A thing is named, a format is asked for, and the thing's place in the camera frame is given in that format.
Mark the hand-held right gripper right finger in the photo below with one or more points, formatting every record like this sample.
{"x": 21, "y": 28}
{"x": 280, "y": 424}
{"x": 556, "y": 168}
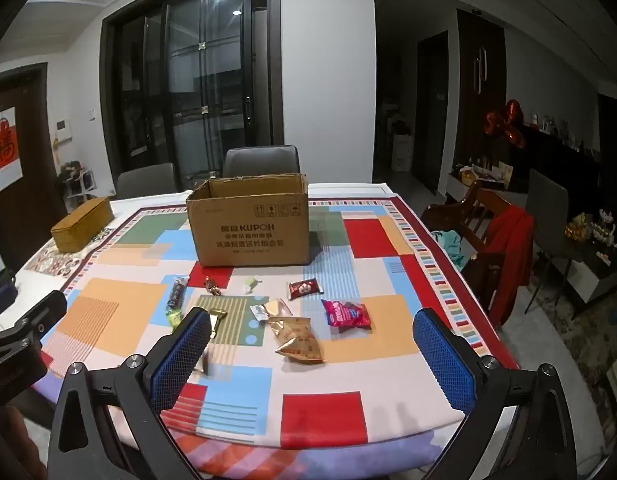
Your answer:
{"x": 446, "y": 360}

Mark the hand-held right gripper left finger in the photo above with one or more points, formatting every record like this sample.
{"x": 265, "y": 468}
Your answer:
{"x": 181, "y": 360}

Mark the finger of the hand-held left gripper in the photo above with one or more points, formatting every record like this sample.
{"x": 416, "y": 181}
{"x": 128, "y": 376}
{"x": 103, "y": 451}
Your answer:
{"x": 38, "y": 315}
{"x": 1, "y": 302}

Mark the green snack packet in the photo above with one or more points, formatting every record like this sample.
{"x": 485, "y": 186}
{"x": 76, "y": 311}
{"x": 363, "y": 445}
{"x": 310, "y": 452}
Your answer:
{"x": 174, "y": 319}

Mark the brown twist-wrapped candy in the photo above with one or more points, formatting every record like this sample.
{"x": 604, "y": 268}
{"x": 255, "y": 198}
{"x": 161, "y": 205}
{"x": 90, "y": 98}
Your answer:
{"x": 212, "y": 287}

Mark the clear pale yellow snack packet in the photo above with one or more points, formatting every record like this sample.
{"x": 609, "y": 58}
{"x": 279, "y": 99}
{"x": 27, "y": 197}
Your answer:
{"x": 273, "y": 307}

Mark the large gold snack packet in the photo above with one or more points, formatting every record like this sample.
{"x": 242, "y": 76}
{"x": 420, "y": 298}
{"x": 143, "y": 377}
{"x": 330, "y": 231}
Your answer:
{"x": 298, "y": 342}

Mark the dark red snack packet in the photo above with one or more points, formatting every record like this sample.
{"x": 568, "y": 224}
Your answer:
{"x": 304, "y": 288}

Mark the cardboard box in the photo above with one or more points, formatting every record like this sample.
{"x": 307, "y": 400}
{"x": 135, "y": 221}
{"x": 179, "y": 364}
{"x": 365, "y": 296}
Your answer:
{"x": 248, "y": 230}

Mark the floral patterned table mat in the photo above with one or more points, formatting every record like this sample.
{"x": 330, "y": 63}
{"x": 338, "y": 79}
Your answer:
{"x": 63, "y": 265}

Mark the small gold snack packet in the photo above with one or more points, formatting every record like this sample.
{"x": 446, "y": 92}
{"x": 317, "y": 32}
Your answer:
{"x": 217, "y": 317}

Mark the long dark snack packet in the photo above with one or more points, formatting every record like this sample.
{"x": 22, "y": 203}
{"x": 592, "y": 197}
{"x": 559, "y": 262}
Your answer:
{"x": 177, "y": 292}

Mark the yellow woven box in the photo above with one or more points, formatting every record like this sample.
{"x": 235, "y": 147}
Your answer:
{"x": 81, "y": 225}

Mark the small green white candy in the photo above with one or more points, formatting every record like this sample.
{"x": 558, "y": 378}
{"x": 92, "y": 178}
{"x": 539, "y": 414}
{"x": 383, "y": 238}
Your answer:
{"x": 250, "y": 286}

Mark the pink snack packet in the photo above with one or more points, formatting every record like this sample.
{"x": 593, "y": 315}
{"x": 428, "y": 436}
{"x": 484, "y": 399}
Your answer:
{"x": 344, "y": 314}

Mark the teal cloth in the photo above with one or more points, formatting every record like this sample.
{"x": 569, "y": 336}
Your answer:
{"x": 451, "y": 245}

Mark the colourful checked tablecloth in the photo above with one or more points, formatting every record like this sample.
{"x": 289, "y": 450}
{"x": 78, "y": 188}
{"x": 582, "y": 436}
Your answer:
{"x": 338, "y": 410}

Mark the brown wooden door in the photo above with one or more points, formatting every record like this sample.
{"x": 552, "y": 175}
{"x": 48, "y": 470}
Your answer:
{"x": 33, "y": 185}

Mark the red garment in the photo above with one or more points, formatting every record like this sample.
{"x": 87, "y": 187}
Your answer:
{"x": 511, "y": 255}

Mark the white shoe shelf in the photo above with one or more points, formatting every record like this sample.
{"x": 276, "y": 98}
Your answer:
{"x": 81, "y": 182}

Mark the red and white door poster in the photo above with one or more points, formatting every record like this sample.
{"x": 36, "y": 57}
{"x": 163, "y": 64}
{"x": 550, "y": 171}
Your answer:
{"x": 6, "y": 150}

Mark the wooden chair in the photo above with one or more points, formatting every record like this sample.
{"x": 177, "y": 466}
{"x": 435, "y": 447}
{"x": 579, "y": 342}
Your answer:
{"x": 481, "y": 205}

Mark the low white cabinet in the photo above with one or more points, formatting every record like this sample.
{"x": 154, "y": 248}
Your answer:
{"x": 456, "y": 189}

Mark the dark coffee table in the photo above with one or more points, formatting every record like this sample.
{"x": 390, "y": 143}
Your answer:
{"x": 596, "y": 265}

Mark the tall grey chair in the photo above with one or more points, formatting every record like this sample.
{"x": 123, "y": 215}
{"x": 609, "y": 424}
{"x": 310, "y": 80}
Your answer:
{"x": 548, "y": 215}

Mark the pile of oranges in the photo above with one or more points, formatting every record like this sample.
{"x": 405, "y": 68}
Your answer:
{"x": 576, "y": 228}

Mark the woven basket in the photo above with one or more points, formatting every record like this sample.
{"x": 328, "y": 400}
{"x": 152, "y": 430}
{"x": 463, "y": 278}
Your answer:
{"x": 467, "y": 176}

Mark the white figurine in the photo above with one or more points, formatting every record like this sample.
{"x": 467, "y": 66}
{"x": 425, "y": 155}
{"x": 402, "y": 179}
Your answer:
{"x": 607, "y": 227}

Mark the white paper bag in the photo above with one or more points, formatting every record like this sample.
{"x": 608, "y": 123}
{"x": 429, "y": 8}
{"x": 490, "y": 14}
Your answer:
{"x": 402, "y": 152}

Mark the wide grey dining chair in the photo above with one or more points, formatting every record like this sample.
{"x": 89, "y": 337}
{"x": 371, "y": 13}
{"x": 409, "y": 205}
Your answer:
{"x": 261, "y": 160}

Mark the dark sideboard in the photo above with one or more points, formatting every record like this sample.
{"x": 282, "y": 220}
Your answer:
{"x": 563, "y": 160}

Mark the red foil balloon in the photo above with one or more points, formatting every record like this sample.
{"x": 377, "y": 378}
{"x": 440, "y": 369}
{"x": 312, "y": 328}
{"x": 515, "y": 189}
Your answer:
{"x": 512, "y": 125}

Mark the dark interior door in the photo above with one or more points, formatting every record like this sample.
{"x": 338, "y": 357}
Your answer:
{"x": 432, "y": 110}

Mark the glass sliding door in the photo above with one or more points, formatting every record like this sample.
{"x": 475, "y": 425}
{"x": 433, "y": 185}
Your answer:
{"x": 188, "y": 85}

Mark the dark tall cabinet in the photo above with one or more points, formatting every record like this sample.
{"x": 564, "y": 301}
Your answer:
{"x": 481, "y": 85}

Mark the white wall intercom panel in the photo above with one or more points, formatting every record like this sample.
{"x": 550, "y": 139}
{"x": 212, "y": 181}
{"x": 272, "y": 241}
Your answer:
{"x": 63, "y": 130}

